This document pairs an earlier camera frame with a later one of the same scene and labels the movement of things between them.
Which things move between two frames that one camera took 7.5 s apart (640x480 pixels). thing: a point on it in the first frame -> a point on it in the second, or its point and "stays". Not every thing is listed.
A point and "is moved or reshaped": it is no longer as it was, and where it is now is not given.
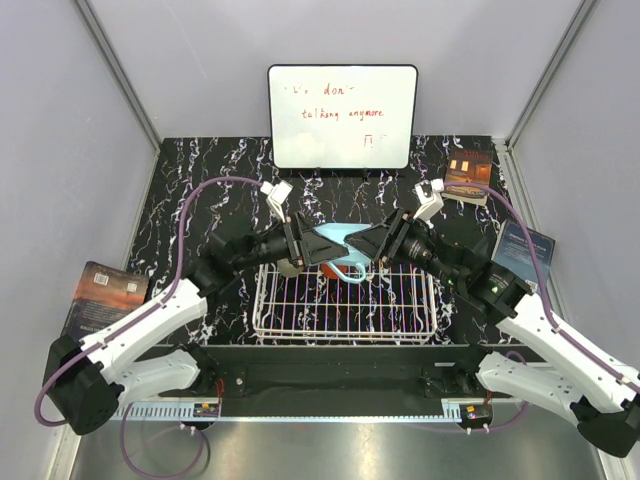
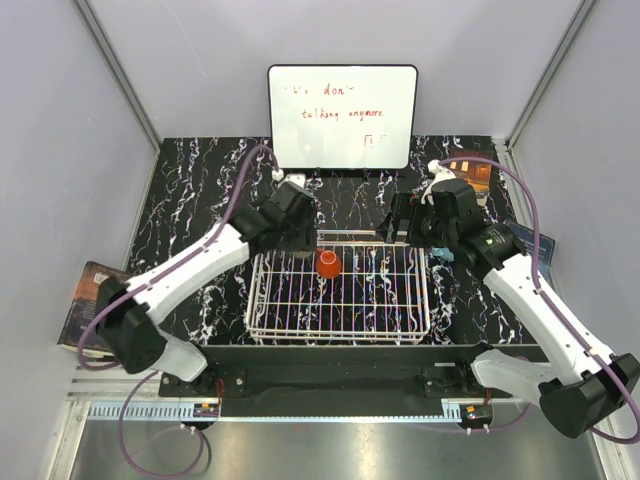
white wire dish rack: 393,303 stays
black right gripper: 382,241 -> 401,208
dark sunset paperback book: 102,293 stays
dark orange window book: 468,165 stays
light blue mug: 340,232 is moved or reshaped
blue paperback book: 513,251 stays
